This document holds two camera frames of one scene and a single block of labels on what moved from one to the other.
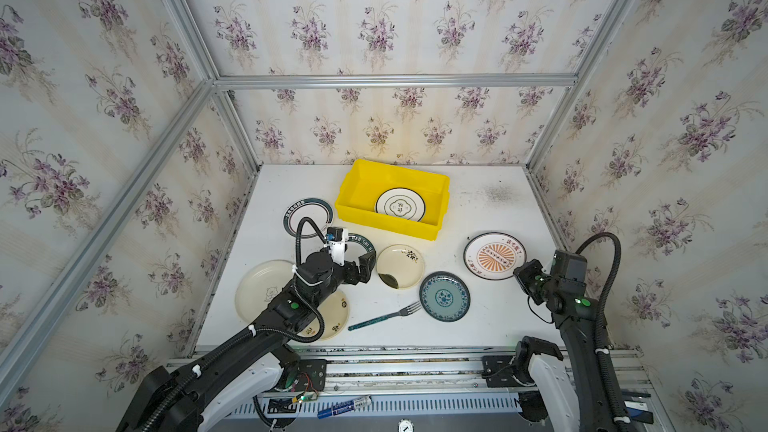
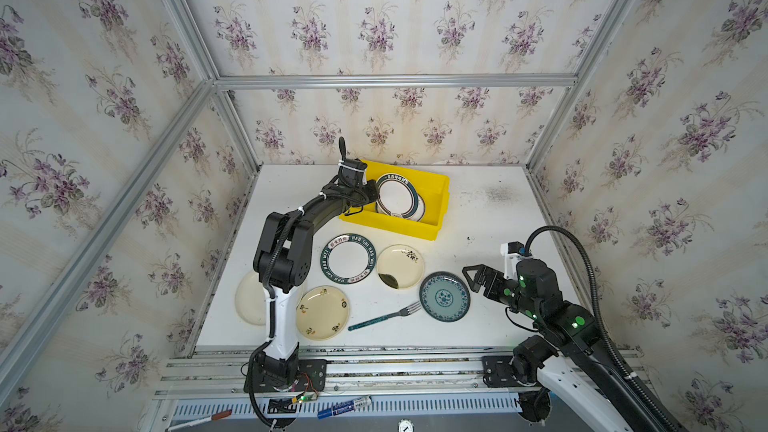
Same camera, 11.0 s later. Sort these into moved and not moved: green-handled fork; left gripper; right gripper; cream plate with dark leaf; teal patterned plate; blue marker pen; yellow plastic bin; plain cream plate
Moved: right gripper; left gripper
Not moved: teal patterned plate; plain cream plate; green-handled fork; yellow plastic bin; blue marker pen; cream plate with dark leaf
